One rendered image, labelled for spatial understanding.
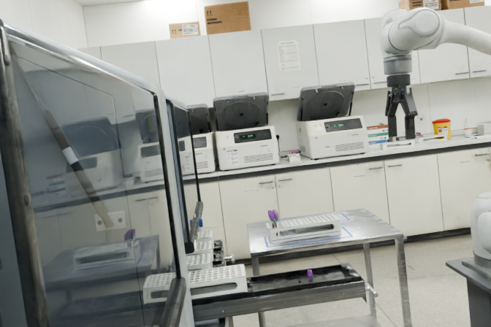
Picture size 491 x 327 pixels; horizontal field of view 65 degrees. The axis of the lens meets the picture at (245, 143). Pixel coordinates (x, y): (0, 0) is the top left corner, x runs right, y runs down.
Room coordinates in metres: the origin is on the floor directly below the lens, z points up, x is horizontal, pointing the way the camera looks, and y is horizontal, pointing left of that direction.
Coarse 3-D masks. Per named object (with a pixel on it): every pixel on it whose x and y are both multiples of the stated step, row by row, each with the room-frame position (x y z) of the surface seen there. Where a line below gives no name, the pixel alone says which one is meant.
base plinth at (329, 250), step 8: (440, 232) 3.62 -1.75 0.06; (448, 232) 3.63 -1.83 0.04; (456, 232) 3.63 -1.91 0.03; (464, 232) 3.64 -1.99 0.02; (392, 240) 3.60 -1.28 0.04; (408, 240) 3.61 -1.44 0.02; (416, 240) 3.61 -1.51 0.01; (424, 240) 3.61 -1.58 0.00; (328, 248) 3.56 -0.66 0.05; (336, 248) 3.56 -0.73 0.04; (344, 248) 3.57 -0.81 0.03; (352, 248) 3.57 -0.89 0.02; (360, 248) 3.57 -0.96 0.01; (264, 256) 3.52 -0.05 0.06; (272, 256) 3.53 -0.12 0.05; (280, 256) 3.53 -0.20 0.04; (288, 256) 3.53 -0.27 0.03; (296, 256) 3.54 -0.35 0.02; (304, 256) 3.54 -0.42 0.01; (232, 264) 3.50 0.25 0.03; (248, 264) 3.51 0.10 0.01
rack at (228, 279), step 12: (240, 264) 1.22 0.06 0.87; (192, 276) 1.17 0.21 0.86; (204, 276) 1.16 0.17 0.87; (216, 276) 1.16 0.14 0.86; (228, 276) 1.14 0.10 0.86; (240, 276) 1.12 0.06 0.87; (192, 288) 1.21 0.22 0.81; (204, 288) 1.20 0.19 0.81; (216, 288) 1.19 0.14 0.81; (228, 288) 1.18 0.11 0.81; (240, 288) 1.12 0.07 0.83
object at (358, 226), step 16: (256, 224) 1.85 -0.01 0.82; (352, 224) 1.66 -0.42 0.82; (368, 224) 1.64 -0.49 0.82; (384, 224) 1.61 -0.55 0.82; (256, 240) 1.60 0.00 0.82; (304, 240) 1.52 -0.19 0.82; (320, 240) 1.50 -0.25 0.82; (336, 240) 1.48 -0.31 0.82; (352, 240) 1.46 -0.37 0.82; (368, 240) 1.46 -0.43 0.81; (384, 240) 1.47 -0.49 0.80; (400, 240) 1.47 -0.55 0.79; (256, 256) 1.45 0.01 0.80; (368, 256) 1.89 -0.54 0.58; (400, 256) 1.47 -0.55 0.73; (256, 272) 1.46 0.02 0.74; (368, 272) 1.89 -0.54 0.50; (400, 272) 1.47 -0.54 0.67; (400, 288) 1.48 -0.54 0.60; (336, 320) 1.87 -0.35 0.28; (352, 320) 1.86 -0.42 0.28; (368, 320) 1.84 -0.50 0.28
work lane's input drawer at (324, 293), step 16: (288, 272) 1.23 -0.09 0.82; (304, 272) 1.24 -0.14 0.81; (320, 272) 1.23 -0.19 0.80; (336, 272) 1.22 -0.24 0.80; (352, 272) 1.17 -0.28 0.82; (256, 288) 1.17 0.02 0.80; (272, 288) 1.12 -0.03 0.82; (288, 288) 1.12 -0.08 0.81; (304, 288) 1.13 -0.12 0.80; (320, 288) 1.12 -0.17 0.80; (336, 288) 1.12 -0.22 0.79; (352, 288) 1.12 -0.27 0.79; (368, 288) 1.19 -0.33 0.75; (192, 304) 1.11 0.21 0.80; (208, 304) 1.10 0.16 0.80; (224, 304) 1.10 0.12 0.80; (240, 304) 1.10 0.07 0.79; (256, 304) 1.11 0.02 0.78; (272, 304) 1.11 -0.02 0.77; (288, 304) 1.11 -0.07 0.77; (304, 304) 1.12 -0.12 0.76
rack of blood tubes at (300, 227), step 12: (324, 216) 1.62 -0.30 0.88; (336, 216) 1.60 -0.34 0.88; (276, 228) 1.53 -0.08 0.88; (288, 228) 1.53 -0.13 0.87; (300, 228) 1.63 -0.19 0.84; (312, 228) 1.63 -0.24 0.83; (324, 228) 1.63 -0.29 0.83; (336, 228) 1.54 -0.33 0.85; (276, 240) 1.52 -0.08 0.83; (288, 240) 1.53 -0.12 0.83
